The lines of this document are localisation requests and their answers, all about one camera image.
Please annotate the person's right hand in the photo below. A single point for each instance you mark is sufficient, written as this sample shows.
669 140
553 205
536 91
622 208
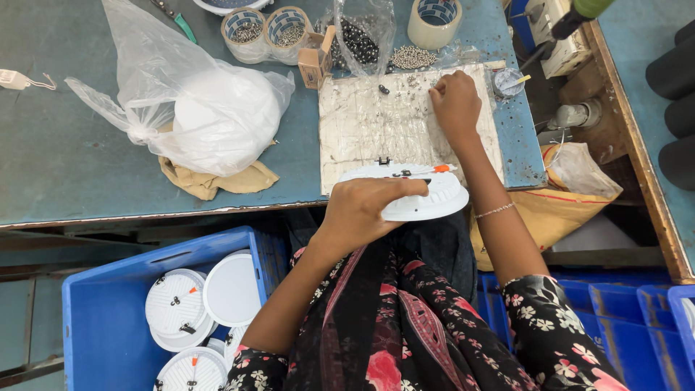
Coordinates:
459 106

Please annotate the person's left hand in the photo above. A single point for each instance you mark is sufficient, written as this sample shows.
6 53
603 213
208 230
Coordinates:
355 214

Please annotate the person's right fingers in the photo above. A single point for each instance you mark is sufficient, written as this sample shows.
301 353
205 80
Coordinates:
441 92

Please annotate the white round light housing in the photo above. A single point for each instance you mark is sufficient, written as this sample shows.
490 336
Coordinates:
429 195

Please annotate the scattered small silver screws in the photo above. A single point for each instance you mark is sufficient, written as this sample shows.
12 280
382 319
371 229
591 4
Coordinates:
415 81

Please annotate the pile of silver screws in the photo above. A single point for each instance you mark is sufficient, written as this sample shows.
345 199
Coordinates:
412 57

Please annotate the small black clip part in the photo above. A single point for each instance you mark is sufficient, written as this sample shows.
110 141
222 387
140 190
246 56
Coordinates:
384 89

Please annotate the small round cup with stick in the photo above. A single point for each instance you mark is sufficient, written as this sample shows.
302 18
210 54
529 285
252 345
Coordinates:
507 82

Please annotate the beige packing tape roll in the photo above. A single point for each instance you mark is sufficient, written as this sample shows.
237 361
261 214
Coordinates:
434 24

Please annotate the taped cardboard work mat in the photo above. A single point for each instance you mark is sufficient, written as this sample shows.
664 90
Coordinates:
374 133

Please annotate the clear bag of black screws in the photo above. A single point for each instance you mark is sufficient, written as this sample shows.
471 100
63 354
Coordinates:
358 41

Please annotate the small open cardboard box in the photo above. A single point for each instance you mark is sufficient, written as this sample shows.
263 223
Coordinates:
315 62

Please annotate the white socket box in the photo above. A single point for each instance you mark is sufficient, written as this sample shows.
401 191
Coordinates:
567 51

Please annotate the grey cylindrical fitting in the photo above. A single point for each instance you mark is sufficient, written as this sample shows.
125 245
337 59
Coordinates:
575 115

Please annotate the green black electric screwdriver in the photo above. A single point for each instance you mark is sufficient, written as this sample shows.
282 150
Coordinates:
578 16

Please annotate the yellow woven sack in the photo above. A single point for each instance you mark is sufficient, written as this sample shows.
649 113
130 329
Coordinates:
554 206

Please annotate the tape roll holding screws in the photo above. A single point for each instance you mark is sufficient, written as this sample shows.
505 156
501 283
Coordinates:
289 37
245 38

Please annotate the clear plastic bag white parts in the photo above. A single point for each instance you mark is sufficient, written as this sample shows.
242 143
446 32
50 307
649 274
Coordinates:
217 114

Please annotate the white round bowl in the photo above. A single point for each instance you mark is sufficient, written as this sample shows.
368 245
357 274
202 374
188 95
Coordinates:
231 5

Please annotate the black foam cylinder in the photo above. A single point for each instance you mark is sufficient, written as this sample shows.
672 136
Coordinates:
678 163
673 68
681 115
687 31

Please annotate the person's black floral dress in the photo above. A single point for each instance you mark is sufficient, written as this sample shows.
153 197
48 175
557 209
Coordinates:
412 326

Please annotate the crumpled brown paper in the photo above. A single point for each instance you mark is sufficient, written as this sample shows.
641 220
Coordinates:
217 182

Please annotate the blue plastic bin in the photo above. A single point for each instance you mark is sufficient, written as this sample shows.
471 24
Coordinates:
670 347
624 336
578 304

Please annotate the plain white light disc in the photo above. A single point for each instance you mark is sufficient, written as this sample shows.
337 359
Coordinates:
232 290

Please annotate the white light housing with clips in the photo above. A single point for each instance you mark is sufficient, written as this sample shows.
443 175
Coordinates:
175 301
234 339
184 342
193 372

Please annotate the large blue plastic crate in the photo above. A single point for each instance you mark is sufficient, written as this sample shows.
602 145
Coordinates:
108 326

